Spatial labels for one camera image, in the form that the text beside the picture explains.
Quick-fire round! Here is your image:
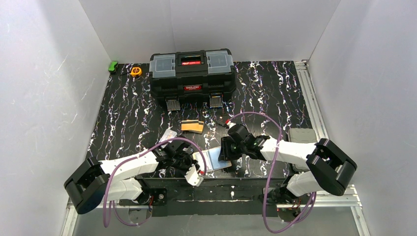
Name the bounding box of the gold card stack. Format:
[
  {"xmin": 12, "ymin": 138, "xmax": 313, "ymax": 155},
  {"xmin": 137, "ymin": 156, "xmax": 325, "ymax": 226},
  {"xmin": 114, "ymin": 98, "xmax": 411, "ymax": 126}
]
[{"xmin": 181, "ymin": 120, "xmax": 205, "ymax": 134}]

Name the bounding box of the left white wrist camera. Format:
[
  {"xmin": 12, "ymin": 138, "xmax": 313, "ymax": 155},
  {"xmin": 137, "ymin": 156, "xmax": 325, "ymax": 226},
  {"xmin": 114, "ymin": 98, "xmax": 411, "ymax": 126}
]
[{"xmin": 184, "ymin": 164, "xmax": 204, "ymax": 187}]

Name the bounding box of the black toolbox with clear lids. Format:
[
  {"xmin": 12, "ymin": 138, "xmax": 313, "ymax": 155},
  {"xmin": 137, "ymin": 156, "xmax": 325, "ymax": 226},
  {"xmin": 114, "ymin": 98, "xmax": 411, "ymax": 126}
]
[{"xmin": 149, "ymin": 48, "xmax": 237, "ymax": 111}]

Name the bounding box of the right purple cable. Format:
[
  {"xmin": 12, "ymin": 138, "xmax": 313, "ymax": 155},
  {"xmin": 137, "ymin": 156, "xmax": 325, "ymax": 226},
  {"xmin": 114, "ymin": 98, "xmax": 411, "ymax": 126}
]
[{"xmin": 226, "ymin": 112, "xmax": 316, "ymax": 234}]

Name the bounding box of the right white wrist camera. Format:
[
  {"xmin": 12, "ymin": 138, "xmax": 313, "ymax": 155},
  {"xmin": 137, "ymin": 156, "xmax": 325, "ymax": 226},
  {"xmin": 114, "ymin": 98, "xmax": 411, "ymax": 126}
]
[{"xmin": 222, "ymin": 119, "xmax": 235, "ymax": 129}]

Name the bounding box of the grey pad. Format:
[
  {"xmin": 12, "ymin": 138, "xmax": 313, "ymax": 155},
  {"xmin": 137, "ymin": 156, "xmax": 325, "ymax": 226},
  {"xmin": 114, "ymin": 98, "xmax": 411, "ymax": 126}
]
[{"xmin": 288, "ymin": 128, "xmax": 317, "ymax": 172}]

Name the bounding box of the white aluminium table rail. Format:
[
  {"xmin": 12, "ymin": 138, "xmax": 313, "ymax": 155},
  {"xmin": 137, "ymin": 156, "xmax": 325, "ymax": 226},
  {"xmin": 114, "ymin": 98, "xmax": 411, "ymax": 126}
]
[{"xmin": 295, "ymin": 61, "xmax": 328, "ymax": 140}]

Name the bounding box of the front aluminium rail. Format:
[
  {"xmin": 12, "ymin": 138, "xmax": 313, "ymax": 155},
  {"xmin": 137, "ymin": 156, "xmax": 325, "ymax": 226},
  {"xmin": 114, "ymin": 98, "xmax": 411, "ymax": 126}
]
[{"xmin": 61, "ymin": 183, "xmax": 370, "ymax": 236}]

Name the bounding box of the yellow tape measure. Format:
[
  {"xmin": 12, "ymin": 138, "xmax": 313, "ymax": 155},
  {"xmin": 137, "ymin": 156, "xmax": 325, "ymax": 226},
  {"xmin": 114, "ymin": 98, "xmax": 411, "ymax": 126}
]
[{"xmin": 130, "ymin": 67, "xmax": 142, "ymax": 77}]

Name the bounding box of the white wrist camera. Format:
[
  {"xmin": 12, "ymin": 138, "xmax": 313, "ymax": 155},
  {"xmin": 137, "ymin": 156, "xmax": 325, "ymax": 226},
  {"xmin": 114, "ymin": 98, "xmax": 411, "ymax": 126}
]
[
  {"xmin": 222, "ymin": 119, "xmax": 235, "ymax": 129},
  {"xmin": 184, "ymin": 164, "xmax": 204, "ymax": 187}
]

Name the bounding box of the green plastic object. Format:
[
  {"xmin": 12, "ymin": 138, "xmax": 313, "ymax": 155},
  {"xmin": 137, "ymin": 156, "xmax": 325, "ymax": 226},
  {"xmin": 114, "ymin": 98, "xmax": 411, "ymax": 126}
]
[{"xmin": 108, "ymin": 61, "xmax": 119, "ymax": 73}]

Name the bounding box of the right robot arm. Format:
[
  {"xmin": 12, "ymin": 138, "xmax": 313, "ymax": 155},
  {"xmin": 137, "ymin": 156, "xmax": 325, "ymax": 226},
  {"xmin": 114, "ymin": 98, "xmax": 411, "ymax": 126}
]
[{"xmin": 218, "ymin": 124, "xmax": 357, "ymax": 202}]

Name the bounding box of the tan card holder with sleeves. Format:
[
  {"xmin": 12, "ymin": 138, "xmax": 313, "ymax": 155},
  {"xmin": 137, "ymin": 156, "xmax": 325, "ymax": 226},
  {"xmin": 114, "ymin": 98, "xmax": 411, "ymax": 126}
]
[{"xmin": 192, "ymin": 147, "xmax": 232, "ymax": 173}]

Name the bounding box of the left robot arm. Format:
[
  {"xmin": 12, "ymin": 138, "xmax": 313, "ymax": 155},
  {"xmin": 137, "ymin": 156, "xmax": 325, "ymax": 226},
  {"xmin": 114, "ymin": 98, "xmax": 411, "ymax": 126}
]
[{"xmin": 64, "ymin": 140, "xmax": 203, "ymax": 214}]

